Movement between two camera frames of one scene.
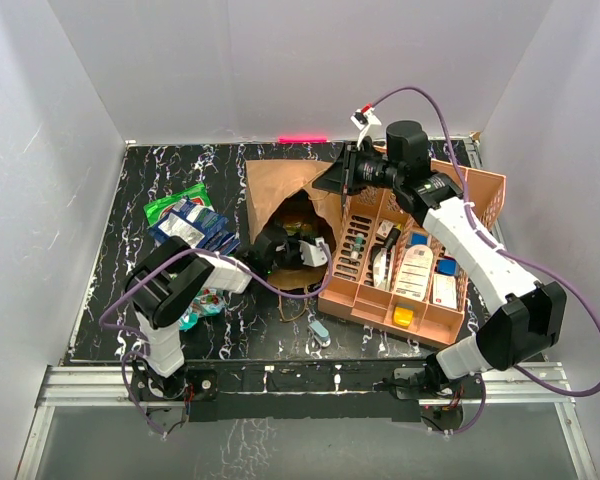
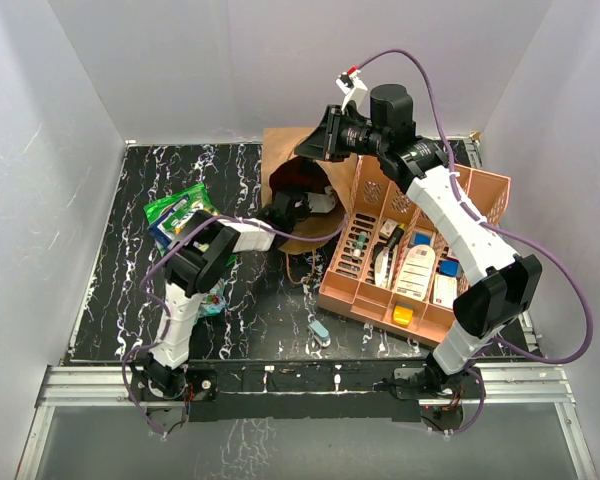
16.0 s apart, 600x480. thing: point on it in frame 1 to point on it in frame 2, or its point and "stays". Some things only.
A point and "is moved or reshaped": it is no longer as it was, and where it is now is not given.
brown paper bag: x=295 y=224 is moved or reshaped
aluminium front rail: x=509 y=384 stays
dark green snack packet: x=300 y=229 to x=167 y=218
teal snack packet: x=209 y=302 stays
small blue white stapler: x=320 y=333 stays
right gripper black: x=341 y=177 to x=323 y=143
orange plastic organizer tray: x=385 y=268 stays
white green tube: x=360 y=238 stays
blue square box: x=447 y=266 stays
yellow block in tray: x=403 y=315 stays
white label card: x=414 y=273 stays
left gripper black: x=294 y=241 to x=305 y=207
